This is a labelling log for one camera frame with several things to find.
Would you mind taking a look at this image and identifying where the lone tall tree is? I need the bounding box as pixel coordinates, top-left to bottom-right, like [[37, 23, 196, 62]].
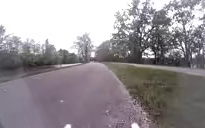
[[73, 32, 95, 64]]

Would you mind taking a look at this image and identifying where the reddish grey asphalt path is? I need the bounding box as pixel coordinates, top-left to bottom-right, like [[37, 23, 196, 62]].
[[0, 61, 148, 128]]

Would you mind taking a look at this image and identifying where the grey road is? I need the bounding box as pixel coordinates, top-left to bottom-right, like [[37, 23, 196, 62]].
[[123, 62, 205, 79]]

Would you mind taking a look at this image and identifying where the row of tall trees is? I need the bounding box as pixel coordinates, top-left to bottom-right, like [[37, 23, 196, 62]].
[[94, 0, 205, 69]]

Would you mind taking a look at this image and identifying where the grass strip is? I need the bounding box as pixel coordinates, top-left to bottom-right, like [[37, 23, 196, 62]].
[[102, 62, 205, 128]]

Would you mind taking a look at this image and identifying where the grass verge with ditch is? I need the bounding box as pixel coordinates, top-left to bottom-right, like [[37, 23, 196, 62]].
[[0, 62, 83, 86]]

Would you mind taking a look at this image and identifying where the row of bushy trees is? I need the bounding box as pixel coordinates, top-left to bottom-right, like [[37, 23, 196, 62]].
[[0, 16, 80, 70]]

